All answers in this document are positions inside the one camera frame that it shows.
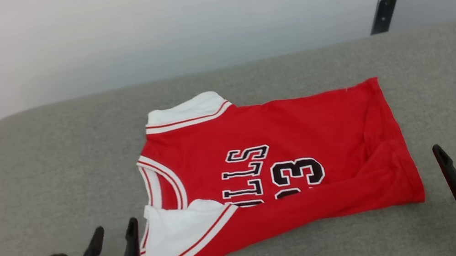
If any red and white basketball jersey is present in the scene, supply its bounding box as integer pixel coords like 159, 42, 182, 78
116, 59, 434, 256

